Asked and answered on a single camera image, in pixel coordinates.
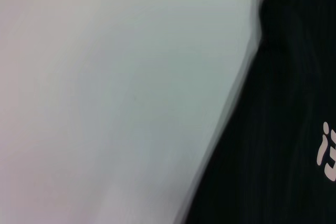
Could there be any black shirt with FREE print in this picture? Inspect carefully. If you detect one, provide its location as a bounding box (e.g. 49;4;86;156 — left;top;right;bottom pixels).
183;0;336;224

